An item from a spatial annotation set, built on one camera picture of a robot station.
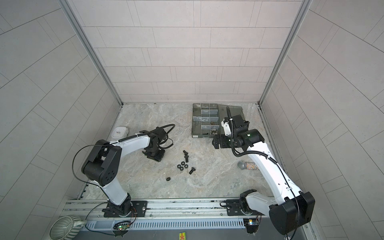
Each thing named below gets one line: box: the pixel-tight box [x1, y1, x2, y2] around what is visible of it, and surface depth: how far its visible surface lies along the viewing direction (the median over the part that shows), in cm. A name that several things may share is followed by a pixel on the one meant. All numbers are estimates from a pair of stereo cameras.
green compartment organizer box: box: [191, 103, 245, 138], surface depth 105 cm
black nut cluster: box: [177, 161, 189, 171], surface depth 86 cm
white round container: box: [111, 126, 129, 138], surface depth 98 cm
